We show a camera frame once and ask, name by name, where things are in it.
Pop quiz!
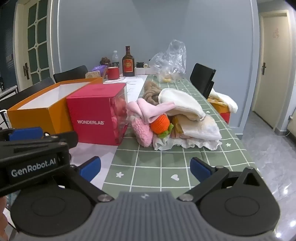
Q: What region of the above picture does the white fluffy towel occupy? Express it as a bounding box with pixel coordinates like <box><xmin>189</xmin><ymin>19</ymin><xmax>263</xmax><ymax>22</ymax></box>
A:
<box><xmin>209</xmin><ymin>89</ymin><xmax>238</xmax><ymax>114</ymax></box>

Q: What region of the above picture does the purple pouch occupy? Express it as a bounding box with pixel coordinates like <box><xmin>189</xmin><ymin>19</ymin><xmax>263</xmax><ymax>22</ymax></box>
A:
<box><xmin>92</xmin><ymin>65</ymin><xmax>108</xmax><ymax>77</ymax></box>

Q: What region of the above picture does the pink knitted pouch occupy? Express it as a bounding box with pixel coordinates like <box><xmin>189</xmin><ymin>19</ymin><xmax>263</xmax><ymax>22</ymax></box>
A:
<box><xmin>131</xmin><ymin>117</ymin><xmax>153</xmax><ymax>147</ymax></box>

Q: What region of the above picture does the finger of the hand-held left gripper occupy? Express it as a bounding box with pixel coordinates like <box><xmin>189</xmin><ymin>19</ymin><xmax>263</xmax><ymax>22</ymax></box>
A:
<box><xmin>0</xmin><ymin>128</ymin><xmax>52</xmax><ymax>149</ymax></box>
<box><xmin>44</xmin><ymin>131</ymin><xmax>79</xmax><ymax>149</ymax></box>

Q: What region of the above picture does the pink cloth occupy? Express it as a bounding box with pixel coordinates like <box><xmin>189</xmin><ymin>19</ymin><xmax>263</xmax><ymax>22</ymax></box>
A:
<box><xmin>126</xmin><ymin>98</ymin><xmax>175</xmax><ymax>124</ymax></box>

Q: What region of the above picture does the red box with clear side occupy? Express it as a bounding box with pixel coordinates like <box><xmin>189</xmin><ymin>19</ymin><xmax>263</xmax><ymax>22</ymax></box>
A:
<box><xmin>66</xmin><ymin>83</ymin><xmax>128</xmax><ymax>146</ymax></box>

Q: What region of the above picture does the red mug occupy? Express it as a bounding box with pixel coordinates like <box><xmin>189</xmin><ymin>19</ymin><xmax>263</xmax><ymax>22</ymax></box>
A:
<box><xmin>106</xmin><ymin>66</ymin><xmax>120</xmax><ymax>80</ymax></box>

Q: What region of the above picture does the brown liquor bottle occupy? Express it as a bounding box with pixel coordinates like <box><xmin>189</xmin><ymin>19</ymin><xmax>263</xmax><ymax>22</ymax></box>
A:
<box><xmin>122</xmin><ymin>46</ymin><xmax>135</xmax><ymax>77</ymax></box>

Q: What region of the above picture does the cream fluffy towel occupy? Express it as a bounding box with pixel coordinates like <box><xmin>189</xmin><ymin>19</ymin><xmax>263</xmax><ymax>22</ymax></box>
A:
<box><xmin>158</xmin><ymin>88</ymin><xmax>206</xmax><ymax>121</ymax></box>

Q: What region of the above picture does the orange crochet fruit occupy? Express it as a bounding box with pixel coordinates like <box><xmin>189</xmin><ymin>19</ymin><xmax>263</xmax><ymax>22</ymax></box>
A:
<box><xmin>150</xmin><ymin>113</ymin><xmax>174</xmax><ymax>139</ymax></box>

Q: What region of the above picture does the black chair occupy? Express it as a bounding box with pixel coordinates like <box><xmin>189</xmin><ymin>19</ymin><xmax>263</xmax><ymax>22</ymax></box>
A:
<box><xmin>190</xmin><ymin>63</ymin><xmax>216</xmax><ymax>99</ymax></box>
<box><xmin>53</xmin><ymin>65</ymin><xmax>89</xmax><ymax>83</ymax></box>
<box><xmin>0</xmin><ymin>77</ymin><xmax>55</xmax><ymax>112</ymax></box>

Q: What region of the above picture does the white drawer cabinet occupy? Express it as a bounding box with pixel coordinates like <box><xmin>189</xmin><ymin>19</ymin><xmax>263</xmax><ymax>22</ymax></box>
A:
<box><xmin>0</xmin><ymin>85</ymin><xmax>19</xmax><ymax>100</ymax></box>

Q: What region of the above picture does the orange and red box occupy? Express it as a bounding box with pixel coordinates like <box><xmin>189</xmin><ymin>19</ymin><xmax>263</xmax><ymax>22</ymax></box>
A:
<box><xmin>207</xmin><ymin>96</ymin><xmax>232</xmax><ymax>124</ymax></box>

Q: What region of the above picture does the beige folded cloth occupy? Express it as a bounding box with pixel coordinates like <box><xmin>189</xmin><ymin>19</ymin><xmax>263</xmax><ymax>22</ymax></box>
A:
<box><xmin>180</xmin><ymin>115</ymin><xmax>222</xmax><ymax>141</ymax></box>

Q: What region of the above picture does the cream door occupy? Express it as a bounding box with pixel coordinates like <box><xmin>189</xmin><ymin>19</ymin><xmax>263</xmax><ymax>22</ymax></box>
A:
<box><xmin>252</xmin><ymin>10</ymin><xmax>293</xmax><ymax>135</ymax></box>

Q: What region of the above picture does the green checked tablecloth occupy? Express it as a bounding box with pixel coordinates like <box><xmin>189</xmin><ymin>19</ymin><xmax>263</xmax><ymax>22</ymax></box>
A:
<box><xmin>102</xmin><ymin>74</ymin><xmax>253</xmax><ymax>193</ymax></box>

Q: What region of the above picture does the clear plastic bag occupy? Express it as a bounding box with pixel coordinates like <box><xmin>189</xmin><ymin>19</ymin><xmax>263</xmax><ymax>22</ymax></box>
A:
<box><xmin>148</xmin><ymin>39</ymin><xmax>186</xmax><ymax>82</ymax></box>

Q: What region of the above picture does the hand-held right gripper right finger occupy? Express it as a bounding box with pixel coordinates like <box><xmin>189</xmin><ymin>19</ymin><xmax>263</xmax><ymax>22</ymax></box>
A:
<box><xmin>177</xmin><ymin>157</ymin><xmax>264</xmax><ymax>202</ymax></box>

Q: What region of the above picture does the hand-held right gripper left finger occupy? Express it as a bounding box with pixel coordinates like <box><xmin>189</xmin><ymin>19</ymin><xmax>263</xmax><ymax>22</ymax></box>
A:
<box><xmin>69</xmin><ymin>156</ymin><xmax>115</xmax><ymax>203</ymax></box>

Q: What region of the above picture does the brown fuzzy cloth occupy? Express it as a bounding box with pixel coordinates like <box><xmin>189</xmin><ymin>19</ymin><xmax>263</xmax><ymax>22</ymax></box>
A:
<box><xmin>142</xmin><ymin>80</ymin><xmax>166</xmax><ymax>106</ymax></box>

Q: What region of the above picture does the glass panel door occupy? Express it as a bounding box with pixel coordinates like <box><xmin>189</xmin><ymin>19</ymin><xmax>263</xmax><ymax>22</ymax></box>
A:
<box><xmin>14</xmin><ymin>0</ymin><xmax>52</xmax><ymax>92</ymax></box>

